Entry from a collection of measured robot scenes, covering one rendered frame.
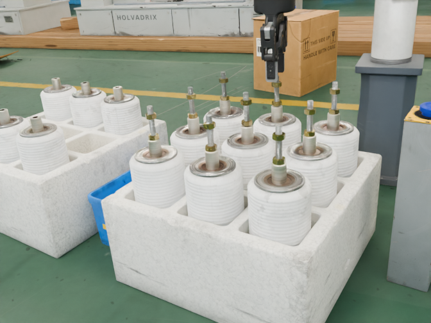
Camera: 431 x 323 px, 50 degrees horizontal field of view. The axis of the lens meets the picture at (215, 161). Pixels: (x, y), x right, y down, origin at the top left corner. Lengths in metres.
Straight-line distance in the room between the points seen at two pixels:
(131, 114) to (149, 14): 2.02
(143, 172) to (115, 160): 0.31
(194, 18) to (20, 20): 1.43
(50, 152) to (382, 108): 0.76
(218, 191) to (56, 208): 0.40
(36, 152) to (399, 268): 0.73
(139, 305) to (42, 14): 3.31
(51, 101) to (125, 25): 1.97
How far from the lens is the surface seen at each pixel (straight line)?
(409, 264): 0.89
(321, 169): 0.76
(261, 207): 0.67
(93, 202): 0.99
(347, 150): 0.87
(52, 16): 4.06
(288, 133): 0.90
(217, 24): 2.91
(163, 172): 0.78
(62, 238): 1.04
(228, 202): 0.73
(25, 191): 1.01
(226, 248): 0.71
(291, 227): 0.68
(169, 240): 0.77
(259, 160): 0.81
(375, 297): 0.89
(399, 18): 1.15
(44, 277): 1.01
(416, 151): 0.79
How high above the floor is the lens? 0.57
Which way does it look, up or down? 25 degrees down
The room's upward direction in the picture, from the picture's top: 4 degrees counter-clockwise
